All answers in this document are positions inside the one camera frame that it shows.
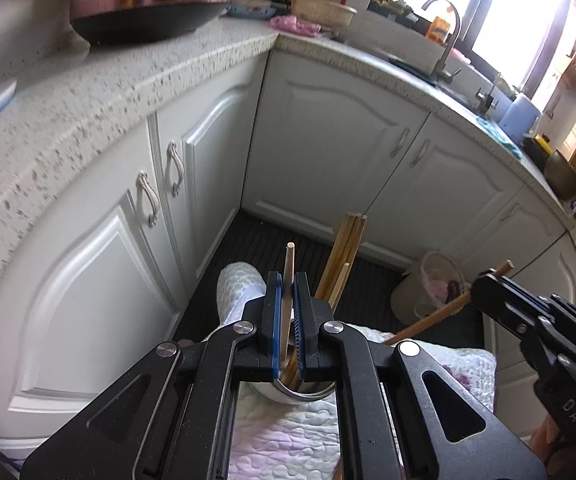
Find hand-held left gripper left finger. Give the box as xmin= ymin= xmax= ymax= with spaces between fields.
xmin=20 ymin=270 xmax=289 ymax=480

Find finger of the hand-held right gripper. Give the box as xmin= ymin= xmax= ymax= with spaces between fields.
xmin=493 ymin=317 xmax=545 ymax=362
xmin=470 ymin=270 xmax=556 ymax=333

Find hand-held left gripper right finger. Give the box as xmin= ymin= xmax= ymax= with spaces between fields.
xmin=292 ymin=271 xmax=549 ymax=480

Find light bamboo chopstick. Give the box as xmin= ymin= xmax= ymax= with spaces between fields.
xmin=279 ymin=242 xmax=297 ymax=373

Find white insulated food jar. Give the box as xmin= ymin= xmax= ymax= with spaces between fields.
xmin=240 ymin=379 xmax=339 ymax=405

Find person's right hand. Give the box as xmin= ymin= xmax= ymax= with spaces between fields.
xmin=529 ymin=416 xmax=565 ymax=467

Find pastel quilted blanket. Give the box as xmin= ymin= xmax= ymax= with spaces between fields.
xmin=215 ymin=262 xmax=498 ymax=480

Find white waste bin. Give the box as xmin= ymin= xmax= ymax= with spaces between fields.
xmin=390 ymin=250 xmax=470 ymax=327

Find black ribbed floor mat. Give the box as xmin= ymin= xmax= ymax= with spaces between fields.
xmin=173 ymin=210 xmax=484 ymax=346

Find dark metal bowl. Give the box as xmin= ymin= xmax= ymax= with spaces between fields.
xmin=543 ymin=149 xmax=576 ymax=202

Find yellow and black container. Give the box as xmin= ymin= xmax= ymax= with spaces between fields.
xmin=524 ymin=132 xmax=555 ymax=159

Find teal dish cloth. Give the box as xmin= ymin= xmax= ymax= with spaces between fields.
xmin=474 ymin=116 xmax=525 ymax=159

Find light blue container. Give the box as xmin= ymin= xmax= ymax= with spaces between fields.
xmin=497 ymin=92 xmax=542 ymax=144

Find small metal faucet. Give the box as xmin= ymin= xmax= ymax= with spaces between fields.
xmin=474 ymin=72 xmax=502 ymax=114

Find tall metal faucet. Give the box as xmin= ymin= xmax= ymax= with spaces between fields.
xmin=421 ymin=0 xmax=462 ymax=87

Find orange bottle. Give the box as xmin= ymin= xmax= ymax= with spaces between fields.
xmin=426 ymin=15 xmax=452 ymax=44

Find kitchen window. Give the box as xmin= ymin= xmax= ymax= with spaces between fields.
xmin=383 ymin=0 xmax=576 ymax=102

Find speckled stone countertop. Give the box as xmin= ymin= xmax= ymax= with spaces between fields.
xmin=0 ymin=15 xmax=576 ymax=301

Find pink cloth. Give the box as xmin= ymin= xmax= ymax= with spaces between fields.
xmin=270 ymin=15 xmax=322 ymax=39

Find woven bamboo basket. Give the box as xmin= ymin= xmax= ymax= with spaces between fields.
xmin=289 ymin=0 xmax=359 ymax=29

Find floral ceramic dish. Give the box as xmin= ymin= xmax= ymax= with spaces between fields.
xmin=229 ymin=0 xmax=277 ymax=22

